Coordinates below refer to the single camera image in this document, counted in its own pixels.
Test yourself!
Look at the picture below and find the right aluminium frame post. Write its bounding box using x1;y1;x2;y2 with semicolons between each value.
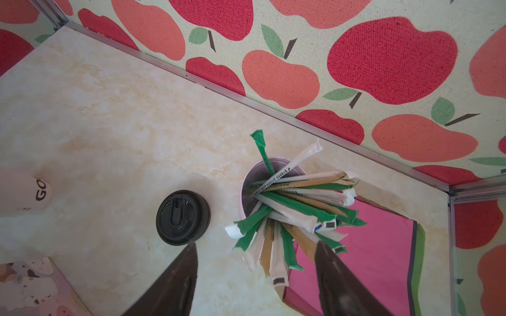
448;174;505;204

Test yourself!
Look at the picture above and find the green straw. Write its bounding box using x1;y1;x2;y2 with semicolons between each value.
250;130;275;175

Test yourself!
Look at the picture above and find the green napkin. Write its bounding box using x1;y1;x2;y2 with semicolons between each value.
408;221;426;316

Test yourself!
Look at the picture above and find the pink napkin stack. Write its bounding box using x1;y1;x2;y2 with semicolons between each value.
283;200;418;315

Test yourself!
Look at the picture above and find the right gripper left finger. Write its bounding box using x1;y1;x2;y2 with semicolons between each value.
123;243;198;316

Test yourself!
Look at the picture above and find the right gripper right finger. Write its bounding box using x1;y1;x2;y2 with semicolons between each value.
315;241;392;315

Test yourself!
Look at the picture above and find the animal print paper gift bag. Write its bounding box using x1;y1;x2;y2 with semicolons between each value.
1;257;91;316

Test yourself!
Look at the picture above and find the pink pen holder cup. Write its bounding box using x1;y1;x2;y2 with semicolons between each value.
238;157;307;220

